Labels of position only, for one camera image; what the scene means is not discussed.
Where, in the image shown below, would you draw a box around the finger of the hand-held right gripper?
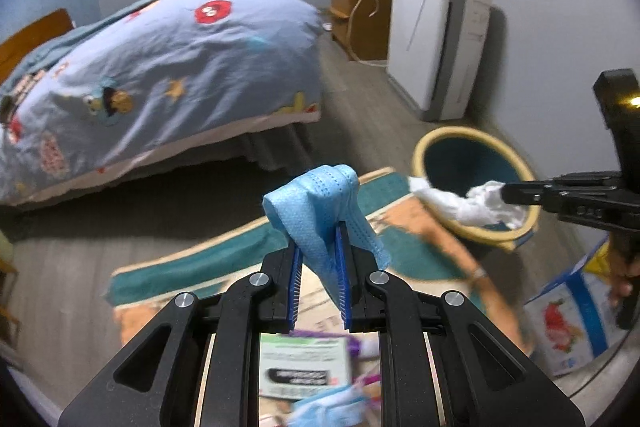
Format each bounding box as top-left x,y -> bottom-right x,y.
501,172 -> 623,204
545,201 -> 623,230

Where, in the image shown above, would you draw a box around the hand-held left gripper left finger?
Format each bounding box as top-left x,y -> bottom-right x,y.
59,237 -> 306,427

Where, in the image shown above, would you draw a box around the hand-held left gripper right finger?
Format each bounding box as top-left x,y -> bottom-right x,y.
335,223 -> 585,427

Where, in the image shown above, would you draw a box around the white tissue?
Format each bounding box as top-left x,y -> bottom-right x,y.
407,176 -> 526,230

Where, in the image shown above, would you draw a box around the blue face mask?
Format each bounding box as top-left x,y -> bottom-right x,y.
262,164 -> 392,308
290,387 -> 373,427

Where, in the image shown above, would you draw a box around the yellow and teal bin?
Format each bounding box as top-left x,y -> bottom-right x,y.
411,127 -> 541,253

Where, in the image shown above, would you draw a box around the person's right hand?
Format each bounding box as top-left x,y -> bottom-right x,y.
607,247 -> 640,308

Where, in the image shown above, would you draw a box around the white flat cardboard box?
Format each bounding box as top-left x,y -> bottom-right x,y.
259,334 -> 353,400

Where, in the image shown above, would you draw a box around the blue fruit printed carton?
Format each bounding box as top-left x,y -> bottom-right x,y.
522,239 -> 628,378

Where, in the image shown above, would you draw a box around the white air purifier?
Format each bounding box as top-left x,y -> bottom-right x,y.
386,0 -> 493,122

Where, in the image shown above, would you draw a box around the bed with cartoon duvet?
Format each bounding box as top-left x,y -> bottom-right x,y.
0,0 -> 323,206

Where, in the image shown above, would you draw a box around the wooden television cabinet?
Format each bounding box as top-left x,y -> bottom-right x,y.
329,0 -> 393,62

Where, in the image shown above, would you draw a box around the wooden bed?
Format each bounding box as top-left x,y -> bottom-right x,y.
0,8 -> 321,208

